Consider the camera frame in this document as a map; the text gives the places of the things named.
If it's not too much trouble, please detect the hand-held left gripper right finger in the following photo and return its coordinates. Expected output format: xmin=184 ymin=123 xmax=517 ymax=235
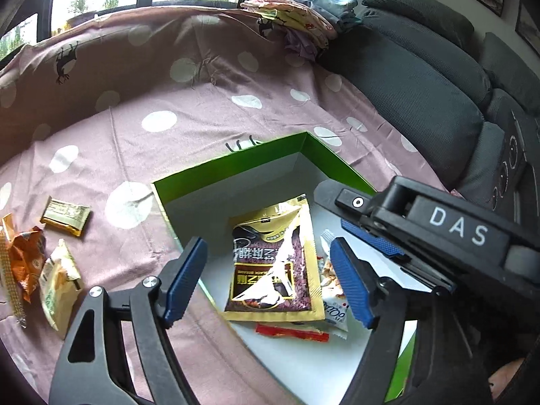
xmin=329 ymin=237 xmax=494 ymax=405

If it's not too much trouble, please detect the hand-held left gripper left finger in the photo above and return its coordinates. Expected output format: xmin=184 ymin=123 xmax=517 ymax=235
xmin=48 ymin=236 xmax=209 ymax=405

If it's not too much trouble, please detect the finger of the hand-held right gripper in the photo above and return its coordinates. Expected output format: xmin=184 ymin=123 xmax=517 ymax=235
xmin=340 ymin=218 xmax=411 ymax=261
xmin=314 ymin=179 xmax=380 ymax=222

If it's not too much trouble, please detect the white and blue snack packet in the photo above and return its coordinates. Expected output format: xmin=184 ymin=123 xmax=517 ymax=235
xmin=318 ymin=228 xmax=351 ymax=340

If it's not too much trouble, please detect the white and red snack packet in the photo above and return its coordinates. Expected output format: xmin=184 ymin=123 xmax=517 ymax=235
xmin=255 ymin=322 xmax=330 ymax=344

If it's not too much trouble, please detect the gold and black powder sachet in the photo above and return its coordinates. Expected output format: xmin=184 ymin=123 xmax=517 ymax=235
xmin=222 ymin=194 xmax=325 ymax=323

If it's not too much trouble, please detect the green cardboard box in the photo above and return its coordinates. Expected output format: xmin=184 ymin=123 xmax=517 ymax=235
xmin=151 ymin=132 xmax=418 ymax=405

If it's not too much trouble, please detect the yellow and white snack packet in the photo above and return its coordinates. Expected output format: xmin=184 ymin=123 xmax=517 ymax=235
xmin=39 ymin=238 xmax=84 ymax=332

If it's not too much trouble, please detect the brown crinkled snack packet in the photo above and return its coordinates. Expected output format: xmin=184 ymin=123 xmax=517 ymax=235
xmin=0 ymin=213 xmax=47 ymax=303

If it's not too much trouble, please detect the clear cracker packet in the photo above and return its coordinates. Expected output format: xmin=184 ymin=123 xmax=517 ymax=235
xmin=0 ymin=223 xmax=28 ymax=330

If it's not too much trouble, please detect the gold wrapped snack bar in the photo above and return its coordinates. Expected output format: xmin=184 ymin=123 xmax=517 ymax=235
xmin=40 ymin=196 xmax=92 ymax=237

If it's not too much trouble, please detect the grey sofa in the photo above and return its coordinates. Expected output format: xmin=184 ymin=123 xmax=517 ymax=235
xmin=316 ymin=0 xmax=540 ymax=212

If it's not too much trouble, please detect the stack of folded clothes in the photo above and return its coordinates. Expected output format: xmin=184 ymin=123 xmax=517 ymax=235
xmin=240 ymin=0 xmax=363 ymax=60

